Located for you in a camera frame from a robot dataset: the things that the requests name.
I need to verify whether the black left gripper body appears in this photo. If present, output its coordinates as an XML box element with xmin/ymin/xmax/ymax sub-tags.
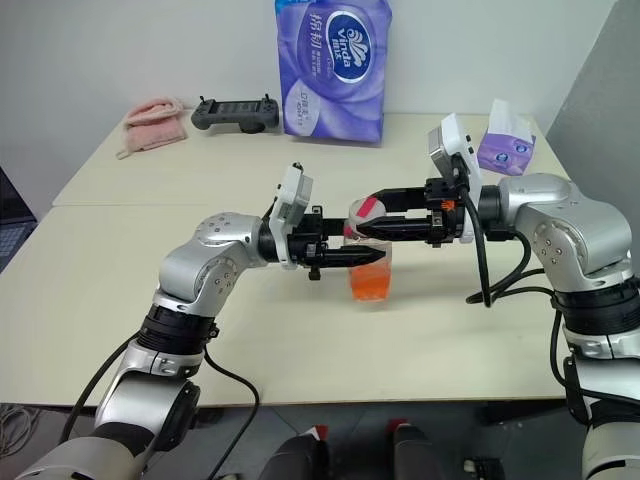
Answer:
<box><xmin>287</xmin><ymin>204</ymin><xmax>330</xmax><ymax>282</ymax></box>

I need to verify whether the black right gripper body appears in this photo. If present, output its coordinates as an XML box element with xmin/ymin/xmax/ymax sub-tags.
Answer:
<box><xmin>423</xmin><ymin>177</ymin><xmax>467</xmax><ymax>249</ymax></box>

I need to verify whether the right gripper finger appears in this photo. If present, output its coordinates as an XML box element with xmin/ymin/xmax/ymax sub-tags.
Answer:
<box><xmin>367</xmin><ymin>186</ymin><xmax>428</xmax><ymax>211</ymax></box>
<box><xmin>356</xmin><ymin>215</ymin><xmax>431</xmax><ymax>245</ymax></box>

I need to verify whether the orange transparent cup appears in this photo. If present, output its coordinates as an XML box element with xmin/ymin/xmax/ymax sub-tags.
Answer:
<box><xmin>344</xmin><ymin>219</ymin><xmax>394</xmax><ymax>304</ymax></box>

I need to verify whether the white bottle cap pink tape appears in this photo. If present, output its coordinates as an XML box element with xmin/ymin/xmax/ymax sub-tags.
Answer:
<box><xmin>343</xmin><ymin>197</ymin><xmax>387</xmax><ymax>240</ymax></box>

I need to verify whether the small purple tissue pack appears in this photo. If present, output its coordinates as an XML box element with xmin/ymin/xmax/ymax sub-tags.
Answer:
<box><xmin>475</xmin><ymin>98</ymin><xmax>538</xmax><ymax>176</ymax></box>

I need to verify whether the large purple tissue pack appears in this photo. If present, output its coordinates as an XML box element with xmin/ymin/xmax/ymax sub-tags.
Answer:
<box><xmin>273</xmin><ymin>0</ymin><xmax>393</xmax><ymax>147</ymax></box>

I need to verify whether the dark grey handheld controller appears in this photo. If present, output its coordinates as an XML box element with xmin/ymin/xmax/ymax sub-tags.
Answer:
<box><xmin>190</xmin><ymin>91</ymin><xmax>282</xmax><ymax>135</ymax></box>

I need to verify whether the pink towel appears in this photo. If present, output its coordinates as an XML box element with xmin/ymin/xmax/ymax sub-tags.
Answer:
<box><xmin>116</xmin><ymin>96</ymin><xmax>189</xmax><ymax>161</ymax></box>

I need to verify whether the dark rounded shape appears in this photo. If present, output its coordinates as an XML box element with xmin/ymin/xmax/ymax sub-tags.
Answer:
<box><xmin>388</xmin><ymin>418</ymin><xmax>444</xmax><ymax>480</ymax></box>
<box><xmin>258</xmin><ymin>424</ymin><xmax>331</xmax><ymax>480</ymax></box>

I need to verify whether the grey partition panel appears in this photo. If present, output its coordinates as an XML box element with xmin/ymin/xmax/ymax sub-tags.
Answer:
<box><xmin>544</xmin><ymin>0</ymin><xmax>640</xmax><ymax>201</ymax></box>

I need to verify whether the dark laptop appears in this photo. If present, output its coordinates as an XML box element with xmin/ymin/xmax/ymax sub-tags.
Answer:
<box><xmin>0</xmin><ymin>163</ymin><xmax>40</xmax><ymax>274</ymax></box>

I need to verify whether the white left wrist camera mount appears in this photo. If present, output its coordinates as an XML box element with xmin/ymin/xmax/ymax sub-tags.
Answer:
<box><xmin>266</xmin><ymin>162</ymin><xmax>316</xmax><ymax>272</ymax></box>

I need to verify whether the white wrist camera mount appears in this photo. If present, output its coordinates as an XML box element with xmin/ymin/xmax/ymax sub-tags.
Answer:
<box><xmin>266</xmin><ymin>162</ymin><xmax>316</xmax><ymax>272</ymax></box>
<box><xmin>425</xmin><ymin>113</ymin><xmax>484</xmax><ymax>245</ymax></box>

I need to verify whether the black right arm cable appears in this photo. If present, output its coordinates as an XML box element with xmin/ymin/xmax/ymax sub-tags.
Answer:
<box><xmin>452</xmin><ymin>157</ymin><xmax>556</xmax><ymax>307</ymax></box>

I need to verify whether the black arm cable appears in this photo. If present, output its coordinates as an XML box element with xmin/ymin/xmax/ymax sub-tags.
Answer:
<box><xmin>58</xmin><ymin>333</ymin><xmax>261</xmax><ymax>480</ymax></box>
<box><xmin>452</xmin><ymin>157</ymin><xmax>556</xmax><ymax>307</ymax></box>

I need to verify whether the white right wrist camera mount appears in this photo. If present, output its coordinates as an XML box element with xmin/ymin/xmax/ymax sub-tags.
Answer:
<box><xmin>425</xmin><ymin>113</ymin><xmax>484</xmax><ymax>245</ymax></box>

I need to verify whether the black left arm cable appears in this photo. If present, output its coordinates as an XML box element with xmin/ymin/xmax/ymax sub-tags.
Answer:
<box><xmin>58</xmin><ymin>333</ymin><xmax>261</xmax><ymax>480</ymax></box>

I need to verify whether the grey floor cable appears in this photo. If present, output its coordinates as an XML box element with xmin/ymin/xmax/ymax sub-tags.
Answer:
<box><xmin>0</xmin><ymin>402</ymin><xmax>42</xmax><ymax>452</ymax></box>

